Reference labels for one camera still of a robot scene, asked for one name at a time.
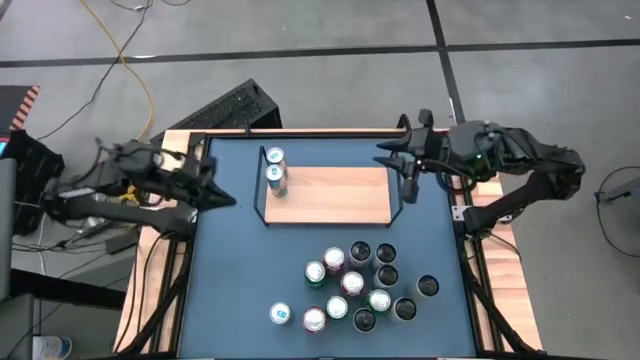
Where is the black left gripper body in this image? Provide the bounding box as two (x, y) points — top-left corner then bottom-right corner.
(167, 158), (214, 204)

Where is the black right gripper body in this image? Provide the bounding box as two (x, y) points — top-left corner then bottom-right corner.
(402, 127), (454, 203)

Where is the blue silver Red Bull can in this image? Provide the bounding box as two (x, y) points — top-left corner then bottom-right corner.
(264, 146), (289, 169)
(263, 163), (290, 199)
(268, 301), (293, 326)

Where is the white Celsius can black top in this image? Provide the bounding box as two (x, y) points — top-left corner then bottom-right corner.
(348, 240), (372, 269)
(373, 242), (398, 269)
(352, 307), (377, 334)
(413, 274), (441, 300)
(389, 296), (418, 323)
(373, 264), (400, 290)

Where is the blue table mat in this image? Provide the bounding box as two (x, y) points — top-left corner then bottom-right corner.
(177, 135), (479, 359)

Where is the black power adapter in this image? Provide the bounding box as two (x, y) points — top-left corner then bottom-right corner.
(104, 232), (139, 254)

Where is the green Sprite can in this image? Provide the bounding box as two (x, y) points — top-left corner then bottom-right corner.
(325, 294), (350, 321)
(367, 288), (392, 314)
(303, 259), (327, 289)

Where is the black plastic crate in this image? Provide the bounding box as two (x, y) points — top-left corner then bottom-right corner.
(7, 128), (66, 237)

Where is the black floor beam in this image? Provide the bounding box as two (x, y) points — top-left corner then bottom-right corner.
(9, 268), (126, 310)

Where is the grey cabinet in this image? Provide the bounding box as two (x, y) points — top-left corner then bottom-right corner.
(0, 158), (17, 301)

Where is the hazard striped black panel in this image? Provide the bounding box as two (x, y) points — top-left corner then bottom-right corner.
(0, 84), (41, 132)

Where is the grey floor stand base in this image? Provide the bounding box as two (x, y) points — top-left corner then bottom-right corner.
(594, 177), (640, 206)

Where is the white blue container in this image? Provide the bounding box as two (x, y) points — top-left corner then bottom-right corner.
(32, 335), (74, 360)

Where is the black aluminium table frame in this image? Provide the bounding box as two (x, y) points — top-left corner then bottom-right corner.
(112, 127), (544, 360)

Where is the wooden shelf black wire frame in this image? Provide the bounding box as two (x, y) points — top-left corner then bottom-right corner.
(253, 145), (405, 229)

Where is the yellow cable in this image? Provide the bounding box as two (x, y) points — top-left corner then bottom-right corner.
(79, 0), (154, 206)

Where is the long black floor cable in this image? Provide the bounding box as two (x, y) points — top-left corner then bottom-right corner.
(34, 0), (154, 144)

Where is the black cable loop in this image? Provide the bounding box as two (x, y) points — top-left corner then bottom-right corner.
(593, 166), (640, 260)

